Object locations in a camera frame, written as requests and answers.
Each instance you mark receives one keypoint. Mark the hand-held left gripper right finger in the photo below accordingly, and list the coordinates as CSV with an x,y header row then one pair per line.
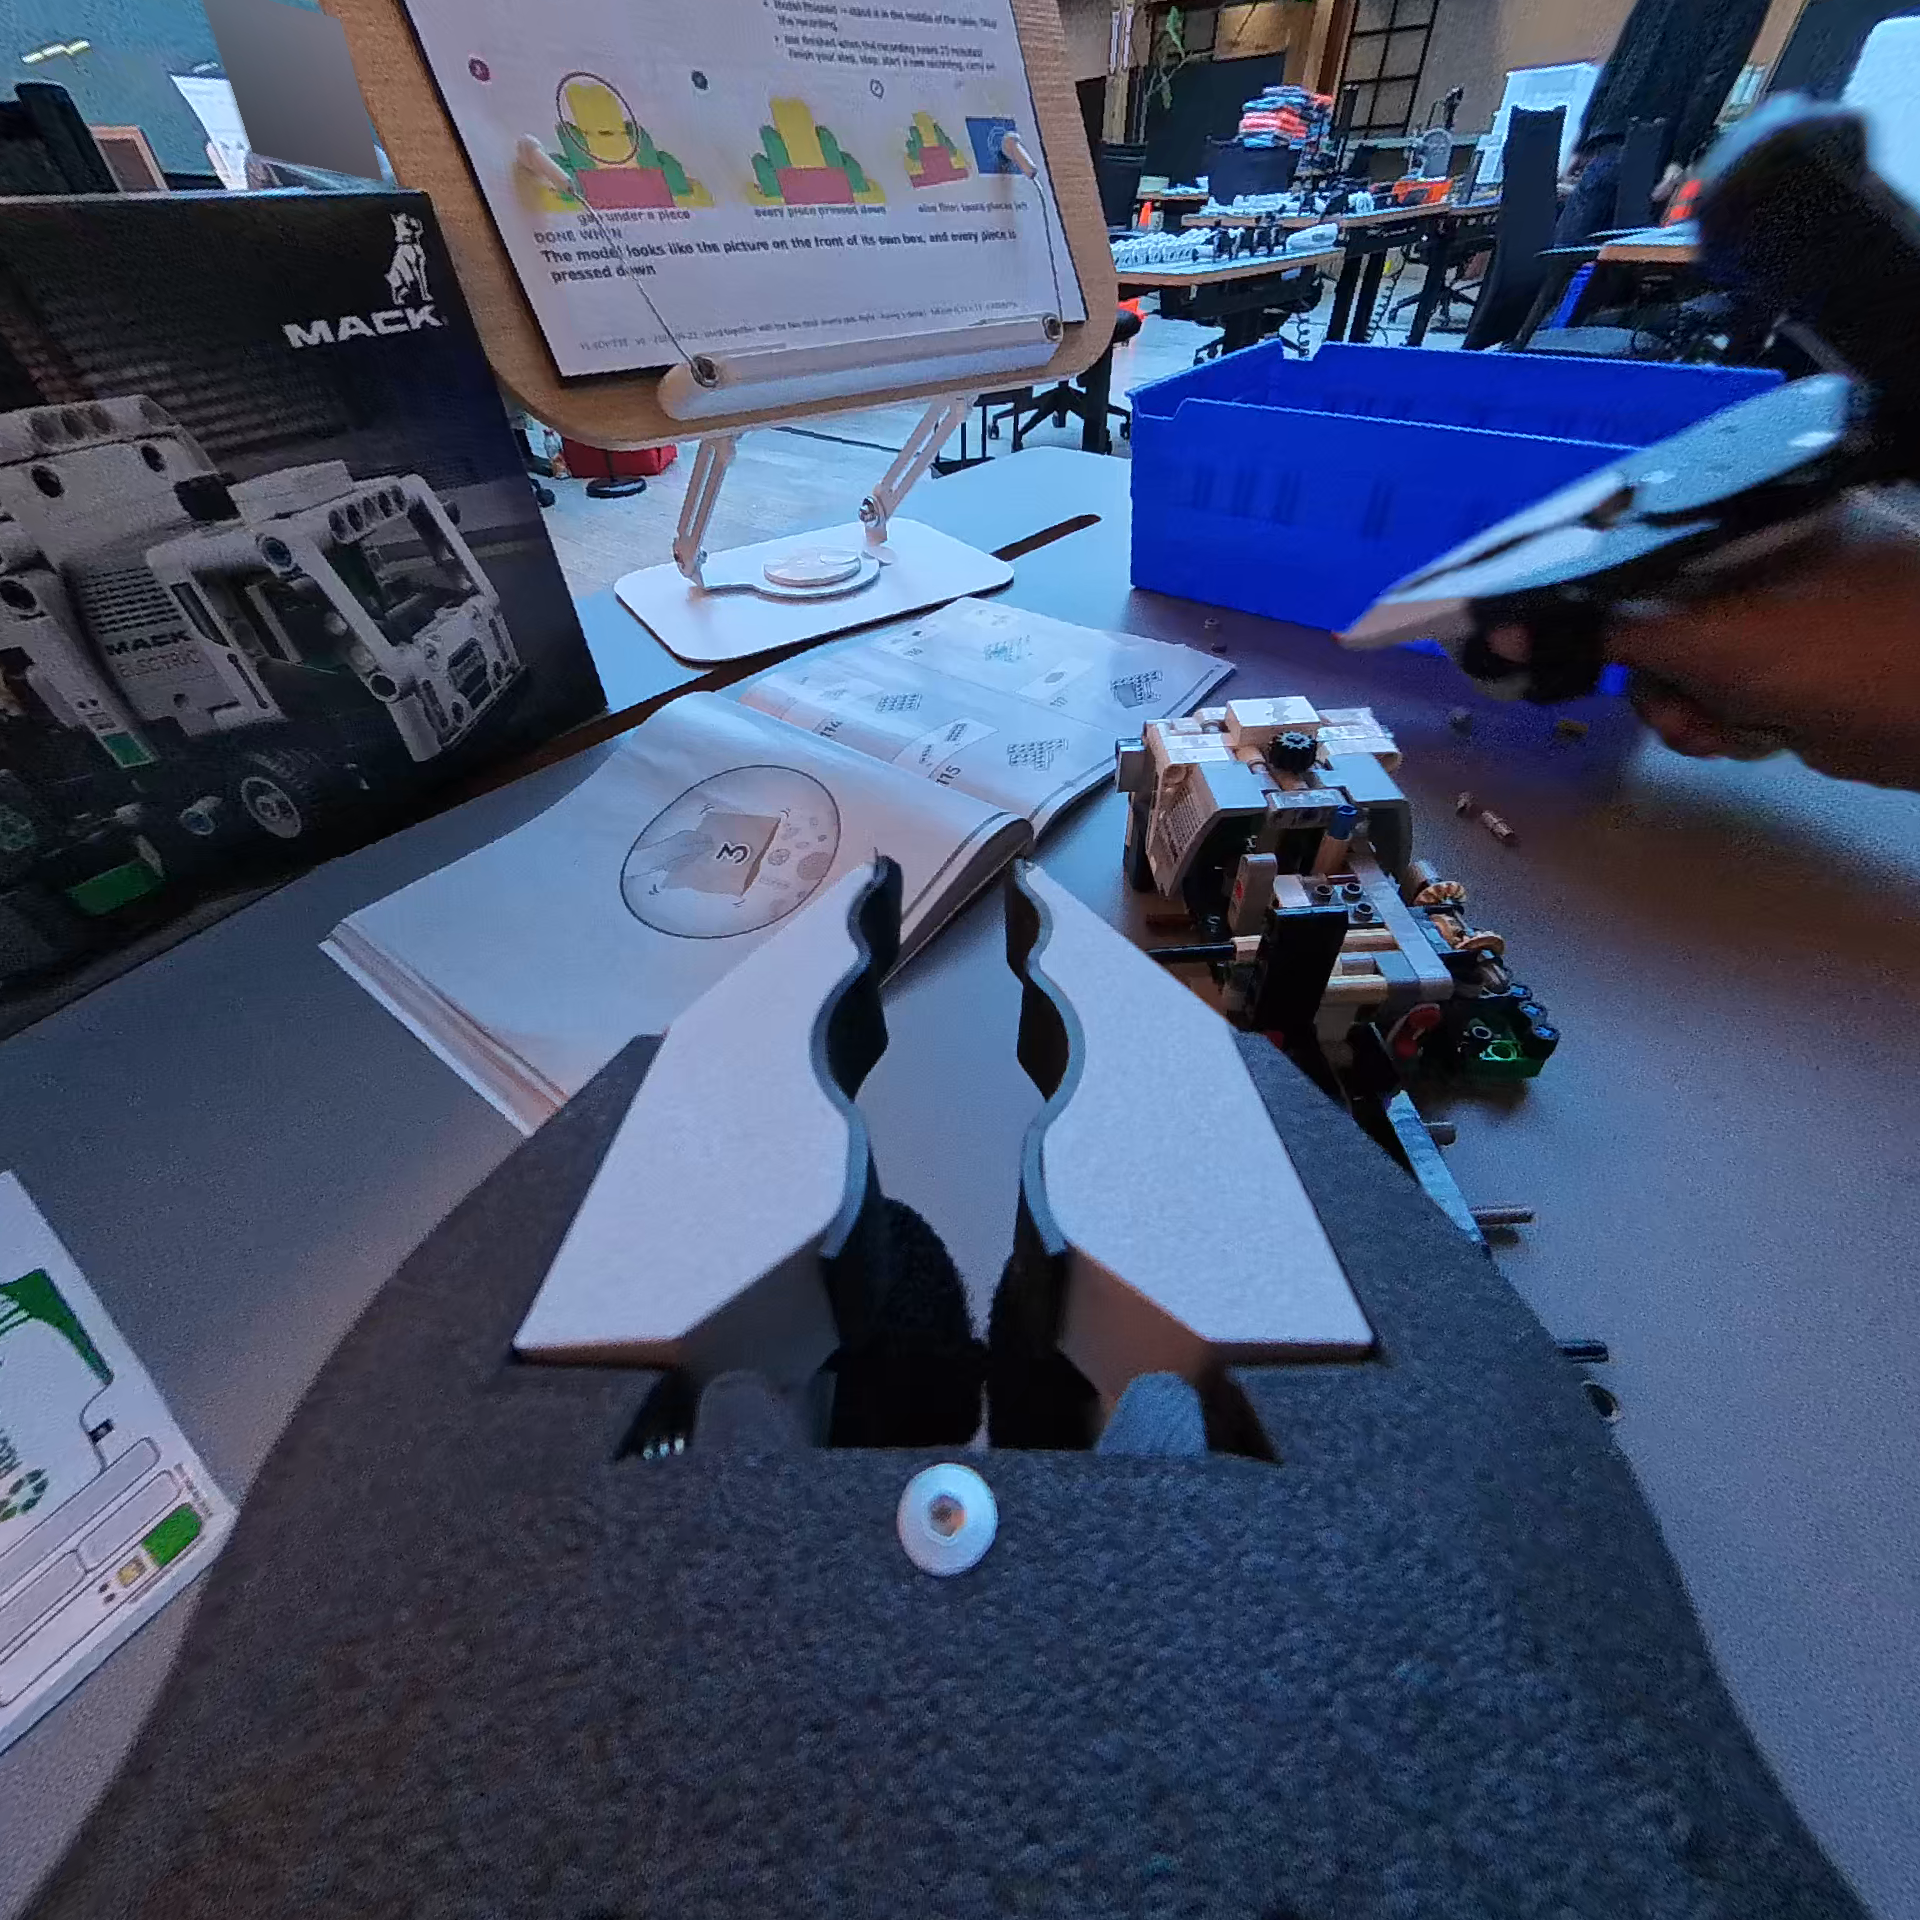
x,y
1185,1184

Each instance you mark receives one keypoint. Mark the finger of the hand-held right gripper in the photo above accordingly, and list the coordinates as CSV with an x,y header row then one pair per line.
x,y
1755,429
1500,594

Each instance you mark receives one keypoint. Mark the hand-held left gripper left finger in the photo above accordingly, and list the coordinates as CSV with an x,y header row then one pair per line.
x,y
705,1184

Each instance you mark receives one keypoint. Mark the lego instruction booklet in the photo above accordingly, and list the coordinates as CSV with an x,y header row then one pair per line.
x,y
601,899

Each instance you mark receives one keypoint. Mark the lego truck model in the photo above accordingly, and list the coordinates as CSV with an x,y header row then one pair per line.
x,y
1305,840

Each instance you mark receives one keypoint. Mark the grey tan lego pin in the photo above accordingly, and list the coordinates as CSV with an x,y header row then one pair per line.
x,y
1486,820

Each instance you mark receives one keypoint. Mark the small black lego piece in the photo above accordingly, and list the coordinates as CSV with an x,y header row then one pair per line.
x,y
1601,1397

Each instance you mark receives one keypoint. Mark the black lego truck box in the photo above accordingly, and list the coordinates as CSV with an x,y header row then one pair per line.
x,y
225,527

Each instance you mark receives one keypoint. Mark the person's right hand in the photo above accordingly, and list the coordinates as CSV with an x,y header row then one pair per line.
x,y
1771,646

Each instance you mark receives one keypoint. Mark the blue plastic bin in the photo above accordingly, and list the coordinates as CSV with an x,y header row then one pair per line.
x,y
1350,496

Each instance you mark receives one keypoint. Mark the black office chair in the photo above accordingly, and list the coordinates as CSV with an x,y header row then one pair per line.
x,y
1514,225
1050,405

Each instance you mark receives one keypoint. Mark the background work table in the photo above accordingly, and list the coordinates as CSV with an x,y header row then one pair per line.
x,y
1276,254

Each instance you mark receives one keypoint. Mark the orange grey stacked items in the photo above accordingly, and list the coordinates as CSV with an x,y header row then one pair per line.
x,y
1285,112

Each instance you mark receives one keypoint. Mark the wooden document stand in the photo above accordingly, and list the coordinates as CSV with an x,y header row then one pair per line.
x,y
929,584

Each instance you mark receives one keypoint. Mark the green printed sticker sheet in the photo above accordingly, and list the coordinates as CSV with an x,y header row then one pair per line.
x,y
75,1501

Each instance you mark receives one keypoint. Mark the printed instruction sheet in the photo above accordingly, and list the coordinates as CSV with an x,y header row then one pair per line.
x,y
749,225

